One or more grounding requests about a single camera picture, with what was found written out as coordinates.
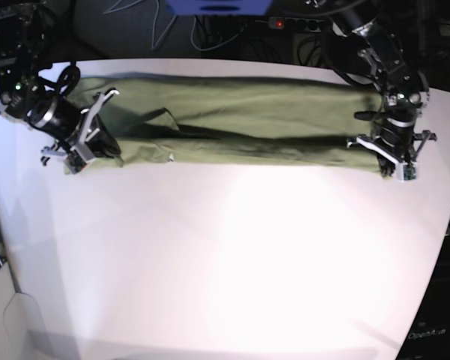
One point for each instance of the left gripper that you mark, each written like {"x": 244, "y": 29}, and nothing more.
{"x": 395, "y": 135}

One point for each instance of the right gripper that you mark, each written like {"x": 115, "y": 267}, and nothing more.
{"x": 58, "y": 118}

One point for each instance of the green T-shirt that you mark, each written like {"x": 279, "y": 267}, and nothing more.
{"x": 252, "y": 121}

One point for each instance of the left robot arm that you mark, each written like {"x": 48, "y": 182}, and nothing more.
{"x": 404, "y": 91}

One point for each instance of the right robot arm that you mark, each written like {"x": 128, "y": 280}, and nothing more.
{"x": 23, "y": 44}

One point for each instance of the blue box at top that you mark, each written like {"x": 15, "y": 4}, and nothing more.
{"x": 219, "y": 7}

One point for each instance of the black OpenArm base box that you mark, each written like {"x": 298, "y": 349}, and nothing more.
{"x": 429, "y": 335}

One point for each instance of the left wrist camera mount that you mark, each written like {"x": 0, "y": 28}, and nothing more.
{"x": 400, "y": 161}

